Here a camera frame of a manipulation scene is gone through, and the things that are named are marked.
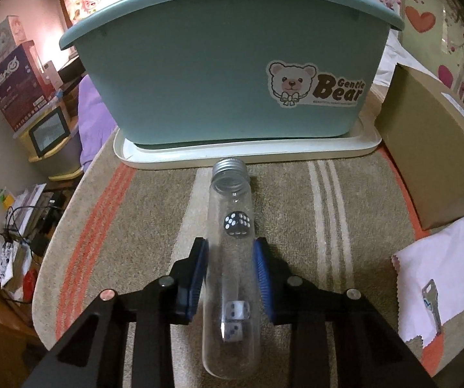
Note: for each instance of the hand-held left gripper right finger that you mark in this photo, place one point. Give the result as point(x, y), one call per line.
point(262, 279)

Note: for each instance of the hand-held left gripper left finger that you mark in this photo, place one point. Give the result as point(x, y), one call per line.
point(197, 275)

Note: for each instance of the clear plastic tube bottle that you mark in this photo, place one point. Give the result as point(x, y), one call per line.
point(230, 275)

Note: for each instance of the white die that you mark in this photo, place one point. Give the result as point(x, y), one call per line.
point(238, 311)

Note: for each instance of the black die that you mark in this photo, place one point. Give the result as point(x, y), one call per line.
point(236, 223)

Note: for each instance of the teal plastic basin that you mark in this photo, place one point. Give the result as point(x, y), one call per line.
point(199, 72)

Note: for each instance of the brown cardboard box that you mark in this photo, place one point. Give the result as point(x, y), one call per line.
point(430, 149)

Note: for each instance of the cream plastic tray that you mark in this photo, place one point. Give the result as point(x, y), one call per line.
point(256, 155)

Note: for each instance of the silver key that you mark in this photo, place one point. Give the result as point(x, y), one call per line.
point(432, 303)

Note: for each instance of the yellow storage bin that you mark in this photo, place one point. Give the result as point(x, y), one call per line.
point(62, 161)

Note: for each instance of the white cloth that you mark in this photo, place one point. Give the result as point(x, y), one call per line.
point(438, 258)

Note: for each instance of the purple cloth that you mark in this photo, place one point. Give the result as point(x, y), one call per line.
point(92, 117)

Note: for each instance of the black box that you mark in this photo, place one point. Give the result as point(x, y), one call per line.
point(70, 70)

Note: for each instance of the dark purple box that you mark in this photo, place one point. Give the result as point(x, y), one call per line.
point(17, 89)

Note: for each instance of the white and pink box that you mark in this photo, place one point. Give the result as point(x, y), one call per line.
point(1, 44)

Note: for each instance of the heart patterned sliding door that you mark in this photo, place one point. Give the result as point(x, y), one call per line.
point(421, 20)

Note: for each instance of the black photo frame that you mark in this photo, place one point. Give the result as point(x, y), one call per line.
point(50, 131)

